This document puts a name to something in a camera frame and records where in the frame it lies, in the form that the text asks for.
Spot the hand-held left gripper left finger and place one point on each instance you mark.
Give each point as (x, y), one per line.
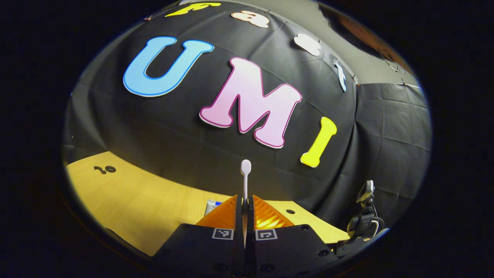
(200, 247)

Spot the white toothpaste tube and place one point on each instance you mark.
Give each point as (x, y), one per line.
(211, 206)

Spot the white toothbrush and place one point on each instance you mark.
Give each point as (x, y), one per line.
(246, 168)

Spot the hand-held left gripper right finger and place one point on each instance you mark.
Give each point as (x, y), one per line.
(285, 251)

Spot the light wooden desktop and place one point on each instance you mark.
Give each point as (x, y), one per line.
(135, 200)

